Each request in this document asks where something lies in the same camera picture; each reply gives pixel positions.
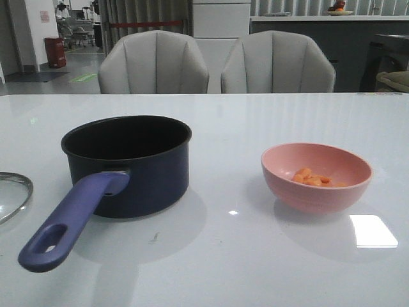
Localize dark grey counter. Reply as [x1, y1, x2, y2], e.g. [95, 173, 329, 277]
[250, 15, 408, 92]

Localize glass lid purple knob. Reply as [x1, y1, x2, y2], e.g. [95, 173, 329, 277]
[1, 172, 33, 224]

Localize grey upholstered chair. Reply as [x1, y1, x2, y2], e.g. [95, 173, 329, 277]
[220, 31, 336, 93]
[98, 30, 210, 94]

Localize orange ham slices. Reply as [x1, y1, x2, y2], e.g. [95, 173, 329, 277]
[291, 168, 346, 187]

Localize left grey upholstered chair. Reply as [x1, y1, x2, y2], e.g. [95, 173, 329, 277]
[98, 30, 210, 94]

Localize white cabinet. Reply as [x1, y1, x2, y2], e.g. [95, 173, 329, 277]
[192, 1, 251, 93]

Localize fruit plate on counter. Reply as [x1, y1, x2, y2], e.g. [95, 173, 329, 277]
[323, 0, 354, 16]

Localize red trash bin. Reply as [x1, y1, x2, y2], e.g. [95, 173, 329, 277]
[44, 37, 66, 68]

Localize red barrier belt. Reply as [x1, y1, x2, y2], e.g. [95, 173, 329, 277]
[109, 20, 185, 28]

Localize right grey upholstered chair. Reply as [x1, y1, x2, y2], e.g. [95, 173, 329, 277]
[220, 31, 336, 93]

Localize pink plastic bowl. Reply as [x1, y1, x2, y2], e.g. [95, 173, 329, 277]
[261, 143, 373, 214]

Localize olive cushion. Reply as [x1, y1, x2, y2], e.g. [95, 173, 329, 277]
[376, 70, 409, 93]

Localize dark blue saucepan purple handle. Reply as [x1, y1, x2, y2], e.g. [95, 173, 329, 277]
[18, 115, 192, 272]

